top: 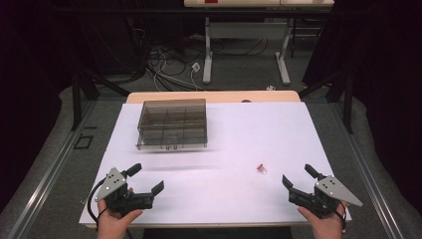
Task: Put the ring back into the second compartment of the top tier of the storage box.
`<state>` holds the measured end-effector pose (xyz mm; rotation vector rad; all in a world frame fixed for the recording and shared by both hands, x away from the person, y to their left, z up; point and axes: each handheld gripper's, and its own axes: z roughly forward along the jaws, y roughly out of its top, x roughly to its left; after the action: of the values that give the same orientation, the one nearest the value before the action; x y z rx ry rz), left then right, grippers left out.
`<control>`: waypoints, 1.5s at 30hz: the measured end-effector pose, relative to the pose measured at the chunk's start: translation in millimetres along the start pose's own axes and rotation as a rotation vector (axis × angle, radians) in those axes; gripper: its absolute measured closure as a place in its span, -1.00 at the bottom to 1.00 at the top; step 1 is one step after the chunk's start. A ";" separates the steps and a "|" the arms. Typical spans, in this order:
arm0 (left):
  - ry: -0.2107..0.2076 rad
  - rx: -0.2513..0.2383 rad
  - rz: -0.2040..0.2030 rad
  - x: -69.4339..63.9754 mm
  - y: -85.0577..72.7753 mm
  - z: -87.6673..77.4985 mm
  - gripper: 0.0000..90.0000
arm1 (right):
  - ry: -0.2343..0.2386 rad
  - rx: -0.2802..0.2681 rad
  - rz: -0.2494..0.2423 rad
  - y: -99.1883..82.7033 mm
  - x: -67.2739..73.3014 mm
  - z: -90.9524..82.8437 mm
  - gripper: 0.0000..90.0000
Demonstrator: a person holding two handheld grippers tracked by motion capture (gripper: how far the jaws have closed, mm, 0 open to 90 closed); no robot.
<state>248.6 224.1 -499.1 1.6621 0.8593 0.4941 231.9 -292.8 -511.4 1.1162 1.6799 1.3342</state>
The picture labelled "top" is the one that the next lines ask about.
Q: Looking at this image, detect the white desk with metal legs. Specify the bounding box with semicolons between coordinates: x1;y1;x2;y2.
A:
183;0;335;86

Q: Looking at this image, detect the bundle of floor cables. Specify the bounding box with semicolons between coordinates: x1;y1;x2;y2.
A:
141;29;207;93

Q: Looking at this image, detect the black metal stand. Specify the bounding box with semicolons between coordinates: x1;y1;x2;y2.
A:
70;64;131;132
298;70;354;134

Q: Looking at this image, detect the person's right hand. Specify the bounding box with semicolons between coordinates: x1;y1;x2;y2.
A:
297;200;348;239

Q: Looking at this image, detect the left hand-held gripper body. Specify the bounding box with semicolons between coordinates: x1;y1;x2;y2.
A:
94;166;156;214

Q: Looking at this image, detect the black cable under desk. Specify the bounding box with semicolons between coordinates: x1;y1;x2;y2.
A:
211;37;271;57

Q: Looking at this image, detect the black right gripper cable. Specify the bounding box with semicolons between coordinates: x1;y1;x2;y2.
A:
333;202;348;234

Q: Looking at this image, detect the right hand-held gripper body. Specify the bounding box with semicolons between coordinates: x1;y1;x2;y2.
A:
288;174;364;220

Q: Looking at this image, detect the dark curtain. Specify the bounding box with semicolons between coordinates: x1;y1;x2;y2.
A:
302;0;422;215
0;0;83;213

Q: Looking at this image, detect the person's left hand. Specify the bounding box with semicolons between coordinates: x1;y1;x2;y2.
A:
96;187;144;239

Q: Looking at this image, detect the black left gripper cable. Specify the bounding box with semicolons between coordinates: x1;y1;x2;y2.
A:
86;178;111;233

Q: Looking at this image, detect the clear smoky compartment box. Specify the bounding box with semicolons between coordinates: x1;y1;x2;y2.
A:
135;98;209;151

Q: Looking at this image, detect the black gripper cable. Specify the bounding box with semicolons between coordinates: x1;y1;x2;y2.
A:
86;178;111;233
333;202;348;234

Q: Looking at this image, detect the white table mat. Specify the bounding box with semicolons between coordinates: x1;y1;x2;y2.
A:
79;101;352;228

